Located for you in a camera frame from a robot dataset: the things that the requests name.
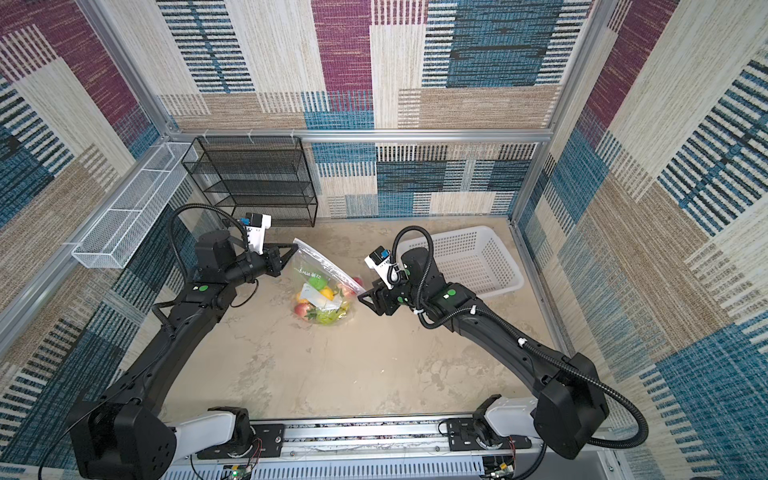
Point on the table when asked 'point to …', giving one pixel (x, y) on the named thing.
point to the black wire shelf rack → (263, 178)
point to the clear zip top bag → (325, 293)
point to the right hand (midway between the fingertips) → (370, 295)
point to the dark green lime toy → (317, 283)
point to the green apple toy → (327, 317)
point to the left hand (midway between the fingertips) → (296, 242)
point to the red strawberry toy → (360, 282)
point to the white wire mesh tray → (107, 244)
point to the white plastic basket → (473, 257)
